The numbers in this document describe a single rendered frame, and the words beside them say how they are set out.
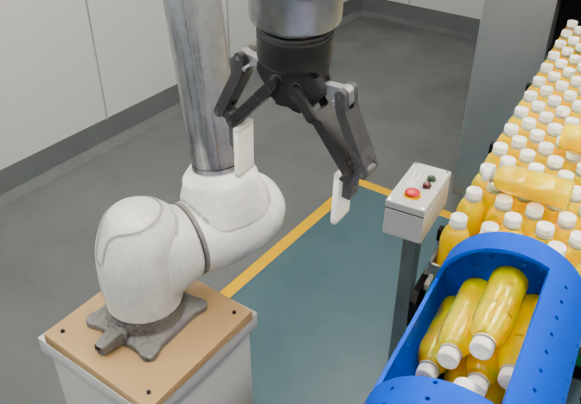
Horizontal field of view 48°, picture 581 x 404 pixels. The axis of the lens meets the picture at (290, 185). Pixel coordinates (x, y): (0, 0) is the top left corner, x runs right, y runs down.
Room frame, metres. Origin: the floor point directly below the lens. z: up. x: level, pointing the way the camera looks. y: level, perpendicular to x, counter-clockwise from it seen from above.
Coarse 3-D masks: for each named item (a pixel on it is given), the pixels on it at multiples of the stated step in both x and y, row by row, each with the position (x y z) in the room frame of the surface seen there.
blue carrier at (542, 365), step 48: (480, 240) 0.97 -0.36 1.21; (528, 240) 0.94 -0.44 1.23; (432, 288) 0.94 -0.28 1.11; (528, 288) 0.94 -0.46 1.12; (576, 288) 0.87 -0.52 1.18; (528, 336) 0.72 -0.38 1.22; (576, 336) 0.78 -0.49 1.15; (384, 384) 0.65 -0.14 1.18; (432, 384) 0.62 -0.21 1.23; (528, 384) 0.63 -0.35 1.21
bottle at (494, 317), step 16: (496, 272) 0.91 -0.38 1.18; (512, 272) 0.90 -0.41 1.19; (496, 288) 0.86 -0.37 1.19; (512, 288) 0.86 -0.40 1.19; (480, 304) 0.83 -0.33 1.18; (496, 304) 0.82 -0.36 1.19; (512, 304) 0.82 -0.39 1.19; (480, 320) 0.79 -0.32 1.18; (496, 320) 0.78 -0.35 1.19; (512, 320) 0.79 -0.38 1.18; (496, 336) 0.76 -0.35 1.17
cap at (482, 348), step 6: (480, 336) 0.76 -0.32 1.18; (474, 342) 0.75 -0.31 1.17; (480, 342) 0.74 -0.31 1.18; (486, 342) 0.74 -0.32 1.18; (492, 342) 0.75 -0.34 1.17; (474, 348) 0.75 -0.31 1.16; (480, 348) 0.74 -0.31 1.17; (486, 348) 0.74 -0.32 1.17; (492, 348) 0.74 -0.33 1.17; (474, 354) 0.74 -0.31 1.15; (480, 354) 0.74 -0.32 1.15; (486, 354) 0.74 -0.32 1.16; (492, 354) 0.73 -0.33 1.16
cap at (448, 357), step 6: (444, 348) 0.78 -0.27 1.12; (450, 348) 0.78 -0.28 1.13; (438, 354) 0.77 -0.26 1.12; (444, 354) 0.77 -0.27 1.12; (450, 354) 0.76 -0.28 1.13; (456, 354) 0.77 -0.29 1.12; (438, 360) 0.77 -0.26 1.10; (444, 360) 0.77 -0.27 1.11; (450, 360) 0.76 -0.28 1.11; (456, 360) 0.76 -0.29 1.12; (444, 366) 0.77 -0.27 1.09; (450, 366) 0.76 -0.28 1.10; (456, 366) 0.76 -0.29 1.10
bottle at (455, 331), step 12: (468, 288) 0.92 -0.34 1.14; (480, 288) 0.91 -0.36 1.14; (456, 300) 0.89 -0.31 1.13; (468, 300) 0.88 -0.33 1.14; (456, 312) 0.85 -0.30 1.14; (468, 312) 0.85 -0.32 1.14; (444, 324) 0.83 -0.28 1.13; (456, 324) 0.82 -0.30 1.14; (468, 324) 0.82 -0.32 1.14; (444, 336) 0.81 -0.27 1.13; (456, 336) 0.80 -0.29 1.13; (468, 336) 0.80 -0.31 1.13; (456, 348) 0.78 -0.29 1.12; (468, 348) 0.79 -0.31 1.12
